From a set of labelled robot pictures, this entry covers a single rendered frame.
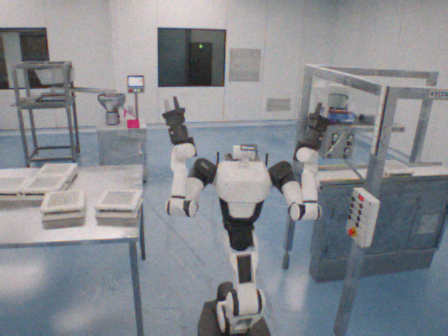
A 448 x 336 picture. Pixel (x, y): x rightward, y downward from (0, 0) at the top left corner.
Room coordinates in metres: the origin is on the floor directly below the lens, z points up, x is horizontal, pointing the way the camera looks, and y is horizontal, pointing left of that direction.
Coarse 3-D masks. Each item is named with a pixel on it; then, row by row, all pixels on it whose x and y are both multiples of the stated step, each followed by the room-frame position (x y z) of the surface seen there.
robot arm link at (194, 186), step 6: (192, 180) 1.61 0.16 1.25; (198, 180) 1.61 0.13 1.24; (192, 186) 1.57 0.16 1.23; (198, 186) 1.59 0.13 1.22; (192, 192) 1.54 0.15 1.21; (198, 192) 1.57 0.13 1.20; (186, 198) 1.50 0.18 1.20; (192, 198) 1.51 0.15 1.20; (198, 198) 1.55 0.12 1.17; (168, 204) 1.45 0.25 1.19; (192, 204) 1.44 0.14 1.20; (168, 210) 1.44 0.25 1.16; (192, 210) 1.43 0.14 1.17; (192, 216) 1.42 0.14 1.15
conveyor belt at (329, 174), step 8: (416, 168) 2.75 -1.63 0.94; (424, 168) 2.76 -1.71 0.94; (432, 168) 2.77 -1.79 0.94; (440, 168) 2.78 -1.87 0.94; (320, 176) 2.49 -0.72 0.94; (328, 176) 2.49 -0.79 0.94; (336, 176) 2.50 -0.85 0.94; (344, 176) 2.51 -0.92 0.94; (352, 176) 2.51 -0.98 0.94; (336, 184) 2.36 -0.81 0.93
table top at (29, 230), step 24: (96, 168) 2.57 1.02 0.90; (120, 168) 2.59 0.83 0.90; (96, 192) 2.14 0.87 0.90; (0, 216) 1.75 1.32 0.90; (24, 216) 1.76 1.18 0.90; (0, 240) 1.50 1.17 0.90; (24, 240) 1.52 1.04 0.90; (48, 240) 1.53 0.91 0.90; (72, 240) 1.55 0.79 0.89; (96, 240) 1.58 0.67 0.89; (120, 240) 1.60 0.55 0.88
